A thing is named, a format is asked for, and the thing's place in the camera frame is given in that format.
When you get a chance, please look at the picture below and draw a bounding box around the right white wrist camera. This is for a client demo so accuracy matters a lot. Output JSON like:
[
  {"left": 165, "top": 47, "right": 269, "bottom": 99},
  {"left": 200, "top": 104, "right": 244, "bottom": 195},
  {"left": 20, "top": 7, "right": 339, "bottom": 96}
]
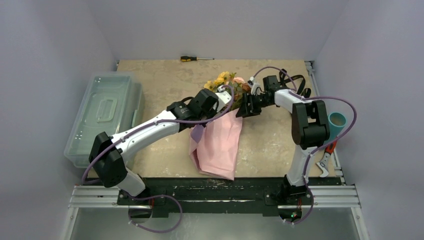
[{"left": 247, "top": 76, "right": 263, "bottom": 96}]

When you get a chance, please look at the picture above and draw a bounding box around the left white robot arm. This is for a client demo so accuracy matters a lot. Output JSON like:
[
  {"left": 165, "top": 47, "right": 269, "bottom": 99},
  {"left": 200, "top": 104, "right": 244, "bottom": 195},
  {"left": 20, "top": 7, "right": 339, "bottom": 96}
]
[{"left": 88, "top": 89, "right": 232, "bottom": 205}]

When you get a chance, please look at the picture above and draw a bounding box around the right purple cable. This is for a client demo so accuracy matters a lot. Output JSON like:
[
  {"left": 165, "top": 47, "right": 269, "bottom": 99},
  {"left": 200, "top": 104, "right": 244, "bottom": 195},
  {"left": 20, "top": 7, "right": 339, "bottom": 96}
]
[{"left": 249, "top": 66, "right": 359, "bottom": 226}]

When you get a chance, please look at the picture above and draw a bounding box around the black printed ribbon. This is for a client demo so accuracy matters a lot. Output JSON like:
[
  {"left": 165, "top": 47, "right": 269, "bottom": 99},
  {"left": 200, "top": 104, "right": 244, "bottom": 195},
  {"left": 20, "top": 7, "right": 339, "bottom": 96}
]
[{"left": 279, "top": 68, "right": 312, "bottom": 98}]

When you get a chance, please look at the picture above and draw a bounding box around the yellow black screwdriver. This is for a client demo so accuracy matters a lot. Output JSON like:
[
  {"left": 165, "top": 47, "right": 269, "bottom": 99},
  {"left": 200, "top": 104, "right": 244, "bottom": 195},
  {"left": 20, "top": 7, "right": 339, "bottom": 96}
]
[{"left": 180, "top": 55, "right": 215, "bottom": 62}]

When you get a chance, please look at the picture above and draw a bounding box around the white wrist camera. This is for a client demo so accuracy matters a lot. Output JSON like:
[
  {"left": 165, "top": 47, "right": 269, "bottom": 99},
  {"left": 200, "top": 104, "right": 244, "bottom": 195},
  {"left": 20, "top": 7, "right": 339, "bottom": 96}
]
[
  {"left": 215, "top": 91, "right": 232, "bottom": 111},
  {"left": 247, "top": 76, "right": 263, "bottom": 96}
]

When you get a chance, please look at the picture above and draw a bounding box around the teal vase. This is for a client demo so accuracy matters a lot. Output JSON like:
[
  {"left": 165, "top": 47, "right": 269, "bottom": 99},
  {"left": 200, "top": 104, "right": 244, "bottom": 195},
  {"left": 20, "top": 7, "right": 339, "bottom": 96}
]
[{"left": 324, "top": 112, "right": 347, "bottom": 144}]

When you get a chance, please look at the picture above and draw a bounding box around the orange handled cutter tool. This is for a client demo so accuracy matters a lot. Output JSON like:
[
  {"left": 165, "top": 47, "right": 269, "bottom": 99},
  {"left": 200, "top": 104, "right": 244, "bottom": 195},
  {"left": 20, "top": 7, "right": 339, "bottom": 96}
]
[{"left": 316, "top": 140, "right": 337, "bottom": 178}]

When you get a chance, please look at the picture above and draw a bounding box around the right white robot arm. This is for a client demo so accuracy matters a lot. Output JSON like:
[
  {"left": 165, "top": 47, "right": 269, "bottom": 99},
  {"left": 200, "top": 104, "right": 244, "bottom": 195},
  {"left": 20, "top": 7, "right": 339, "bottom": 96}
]
[{"left": 236, "top": 75, "right": 330, "bottom": 204}]

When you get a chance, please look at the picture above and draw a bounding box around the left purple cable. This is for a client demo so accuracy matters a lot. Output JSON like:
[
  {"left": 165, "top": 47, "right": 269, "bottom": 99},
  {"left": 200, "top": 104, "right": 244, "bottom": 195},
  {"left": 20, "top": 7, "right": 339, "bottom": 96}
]
[{"left": 81, "top": 84, "right": 236, "bottom": 232}]

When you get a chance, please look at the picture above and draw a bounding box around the clear plastic storage box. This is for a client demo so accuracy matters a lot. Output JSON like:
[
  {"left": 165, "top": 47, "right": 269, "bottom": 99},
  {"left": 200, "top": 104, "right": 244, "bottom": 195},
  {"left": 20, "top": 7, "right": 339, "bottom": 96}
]
[{"left": 64, "top": 71, "right": 145, "bottom": 169}]

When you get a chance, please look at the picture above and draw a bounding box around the black aluminium base frame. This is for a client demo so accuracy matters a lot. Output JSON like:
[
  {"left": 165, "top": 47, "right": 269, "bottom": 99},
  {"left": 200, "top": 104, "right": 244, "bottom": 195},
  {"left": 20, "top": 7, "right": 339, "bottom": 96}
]
[{"left": 67, "top": 177, "right": 362, "bottom": 221}]

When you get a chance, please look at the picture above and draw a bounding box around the purple cable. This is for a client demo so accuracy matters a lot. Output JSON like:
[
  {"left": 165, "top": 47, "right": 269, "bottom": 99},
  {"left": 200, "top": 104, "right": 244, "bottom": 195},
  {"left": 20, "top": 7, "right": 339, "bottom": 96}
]
[
  {"left": 249, "top": 66, "right": 359, "bottom": 226},
  {"left": 81, "top": 84, "right": 236, "bottom": 232}
]

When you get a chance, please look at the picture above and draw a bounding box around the flower bouquet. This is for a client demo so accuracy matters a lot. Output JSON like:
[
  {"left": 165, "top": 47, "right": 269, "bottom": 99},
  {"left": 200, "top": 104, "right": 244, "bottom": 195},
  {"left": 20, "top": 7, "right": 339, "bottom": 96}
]
[{"left": 204, "top": 71, "right": 251, "bottom": 111}]

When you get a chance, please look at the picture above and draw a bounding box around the pink wrapping paper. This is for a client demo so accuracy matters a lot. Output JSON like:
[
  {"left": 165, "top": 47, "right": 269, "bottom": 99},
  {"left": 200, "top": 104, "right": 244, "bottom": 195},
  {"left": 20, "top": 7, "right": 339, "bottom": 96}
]
[{"left": 188, "top": 109, "right": 243, "bottom": 181}]

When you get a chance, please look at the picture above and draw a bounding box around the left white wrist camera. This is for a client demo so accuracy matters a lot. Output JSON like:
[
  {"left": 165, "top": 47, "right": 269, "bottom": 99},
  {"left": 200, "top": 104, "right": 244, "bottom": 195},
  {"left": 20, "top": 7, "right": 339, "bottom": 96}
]
[{"left": 215, "top": 91, "right": 232, "bottom": 111}]

